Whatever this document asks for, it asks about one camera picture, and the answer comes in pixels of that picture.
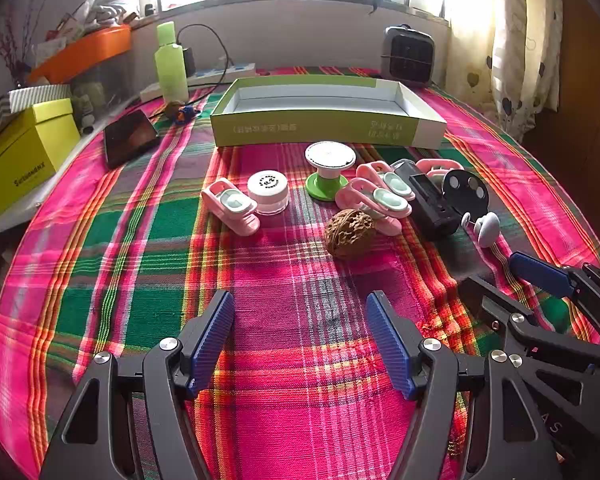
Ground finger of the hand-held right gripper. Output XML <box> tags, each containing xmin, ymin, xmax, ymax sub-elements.
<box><xmin>509</xmin><ymin>251</ymin><xmax>600</xmax><ymax>346</ymax></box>
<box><xmin>457</xmin><ymin>275</ymin><xmax>600</xmax><ymax>367</ymax></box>

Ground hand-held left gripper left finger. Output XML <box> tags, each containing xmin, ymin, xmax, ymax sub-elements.
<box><xmin>40</xmin><ymin>289</ymin><xmax>236</xmax><ymax>480</ymax></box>

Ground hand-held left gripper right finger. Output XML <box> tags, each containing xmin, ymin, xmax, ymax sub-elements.
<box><xmin>366</xmin><ymin>290</ymin><xmax>563</xmax><ymax>480</ymax></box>

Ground white knob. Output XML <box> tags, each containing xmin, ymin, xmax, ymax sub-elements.
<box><xmin>461</xmin><ymin>211</ymin><xmax>501</xmax><ymax>249</ymax></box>

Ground black round disc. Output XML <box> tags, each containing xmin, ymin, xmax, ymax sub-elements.
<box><xmin>440</xmin><ymin>169</ymin><xmax>491</xmax><ymax>216</ymax></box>

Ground black rectangular battery pack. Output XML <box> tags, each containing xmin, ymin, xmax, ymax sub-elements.
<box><xmin>397</xmin><ymin>160</ymin><xmax>456</xmax><ymax>241</ymax></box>

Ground large brown walnut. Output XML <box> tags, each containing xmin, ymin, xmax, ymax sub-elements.
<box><xmin>325</xmin><ymin>209</ymin><xmax>376</xmax><ymax>261</ymax></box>

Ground pink clip with mint pad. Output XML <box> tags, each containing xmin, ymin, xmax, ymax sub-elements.
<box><xmin>356</xmin><ymin>160</ymin><xmax>418</xmax><ymax>198</ymax></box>
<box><xmin>201</xmin><ymin>178</ymin><xmax>261</xmax><ymax>236</ymax></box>
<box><xmin>336</xmin><ymin>180</ymin><xmax>413</xmax><ymax>236</ymax></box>

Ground white round jar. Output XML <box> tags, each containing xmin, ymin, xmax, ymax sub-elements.
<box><xmin>246</xmin><ymin>170</ymin><xmax>290</xmax><ymax>217</ymax></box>

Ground white green spool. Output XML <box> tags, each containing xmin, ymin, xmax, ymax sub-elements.
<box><xmin>304</xmin><ymin>141</ymin><xmax>357</xmax><ymax>205</ymax></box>

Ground green white cardboard box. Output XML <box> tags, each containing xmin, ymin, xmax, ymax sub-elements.
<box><xmin>210</xmin><ymin>74</ymin><xmax>448</xmax><ymax>150</ymax></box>

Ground pink green plaid tablecloth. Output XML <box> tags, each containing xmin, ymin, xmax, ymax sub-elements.
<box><xmin>0</xmin><ymin>66</ymin><xmax>600</xmax><ymax>480</ymax></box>

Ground black smartphone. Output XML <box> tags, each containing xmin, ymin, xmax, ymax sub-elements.
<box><xmin>103</xmin><ymin>108</ymin><xmax>161</xmax><ymax>170</ymax></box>

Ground patterned cream curtain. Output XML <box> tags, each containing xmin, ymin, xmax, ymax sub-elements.
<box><xmin>462</xmin><ymin>0</ymin><xmax>566</xmax><ymax>143</ymax></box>

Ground grey small heater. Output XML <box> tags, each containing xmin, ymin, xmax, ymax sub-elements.
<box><xmin>381</xmin><ymin>24</ymin><xmax>437</xmax><ymax>88</ymax></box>

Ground yellow-green box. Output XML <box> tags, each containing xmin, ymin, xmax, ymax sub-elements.
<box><xmin>0</xmin><ymin>98</ymin><xmax>81</xmax><ymax>223</ymax></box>

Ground green plastic bottle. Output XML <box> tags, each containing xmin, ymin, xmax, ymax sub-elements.
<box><xmin>154</xmin><ymin>21</ymin><xmax>190</xmax><ymax>103</ymax></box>

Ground white blue power strip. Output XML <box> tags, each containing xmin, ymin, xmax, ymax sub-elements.
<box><xmin>140</xmin><ymin>62</ymin><xmax>257</xmax><ymax>103</ymax></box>

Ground clear storage bin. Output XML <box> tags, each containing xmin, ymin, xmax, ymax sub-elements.
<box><xmin>70</xmin><ymin>55</ymin><xmax>136</xmax><ymax>111</ymax></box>

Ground striped box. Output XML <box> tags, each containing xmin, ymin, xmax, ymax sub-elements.
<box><xmin>0</xmin><ymin>83</ymin><xmax>73</xmax><ymax>151</ymax></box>

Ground orange tray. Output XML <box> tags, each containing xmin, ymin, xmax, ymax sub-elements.
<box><xmin>27</xmin><ymin>25</ymin><xmax>132</xmax><ymax>85</ymax></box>

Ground colourful paper packets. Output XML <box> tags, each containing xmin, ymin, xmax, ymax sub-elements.
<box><xmin>35</xmin><ymin>15</ymin><xmax>81</xmax><ymax>61</ymax></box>

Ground white gloves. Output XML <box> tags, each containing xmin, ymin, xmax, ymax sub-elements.
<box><xmin>77</xmin><ymin>0</ymin><xmax>131</xmax><ymax>28</ymax></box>

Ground red flower branches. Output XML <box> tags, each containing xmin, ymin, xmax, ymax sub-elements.
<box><xmin>0</xmin><ymin>0</ymin><xmax>31</xmax><ymax>86</ymax></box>

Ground black charging cable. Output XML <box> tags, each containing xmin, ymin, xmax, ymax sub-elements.
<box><xmin>150</xmin><ymin>23</ymin><xmax>231</xmax><ymax>120</ymax></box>

